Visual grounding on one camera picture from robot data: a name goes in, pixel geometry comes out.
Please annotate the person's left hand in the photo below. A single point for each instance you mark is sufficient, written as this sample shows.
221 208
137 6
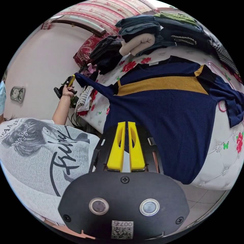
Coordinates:
67 91

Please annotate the person's body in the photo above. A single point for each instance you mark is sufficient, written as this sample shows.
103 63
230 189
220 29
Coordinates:
38 156

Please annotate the bed with white floral quilt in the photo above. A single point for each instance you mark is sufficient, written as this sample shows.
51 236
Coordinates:
219 164

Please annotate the pink clothes hanger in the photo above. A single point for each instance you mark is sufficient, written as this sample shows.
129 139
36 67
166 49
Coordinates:
222 107

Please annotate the blue sweater with yellow stripe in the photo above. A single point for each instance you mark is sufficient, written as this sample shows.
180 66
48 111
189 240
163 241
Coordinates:
162 118

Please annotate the grey wall clock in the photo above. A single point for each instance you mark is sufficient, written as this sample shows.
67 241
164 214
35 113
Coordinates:
18 94

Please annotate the pink striped curtain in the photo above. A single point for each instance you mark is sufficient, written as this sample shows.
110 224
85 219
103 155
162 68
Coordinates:
106 11

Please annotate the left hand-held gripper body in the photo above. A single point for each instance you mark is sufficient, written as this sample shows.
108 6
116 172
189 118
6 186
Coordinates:
64 83

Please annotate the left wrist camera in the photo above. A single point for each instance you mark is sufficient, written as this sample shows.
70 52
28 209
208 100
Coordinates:
57 92

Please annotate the striped cloth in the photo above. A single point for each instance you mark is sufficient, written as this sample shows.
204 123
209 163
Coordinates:
83 100

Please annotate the person's left forearm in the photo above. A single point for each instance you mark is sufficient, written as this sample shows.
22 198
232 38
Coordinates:
60 108

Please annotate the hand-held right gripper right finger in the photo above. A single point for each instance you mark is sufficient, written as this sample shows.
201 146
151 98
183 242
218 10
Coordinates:
137 158

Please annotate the red patterned pillow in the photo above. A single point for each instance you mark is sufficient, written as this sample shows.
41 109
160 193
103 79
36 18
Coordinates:
85 49

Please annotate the pile of clothes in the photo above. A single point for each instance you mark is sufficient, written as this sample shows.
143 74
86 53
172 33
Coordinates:
144 30

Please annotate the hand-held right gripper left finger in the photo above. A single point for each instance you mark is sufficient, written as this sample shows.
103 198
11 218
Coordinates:
114 156

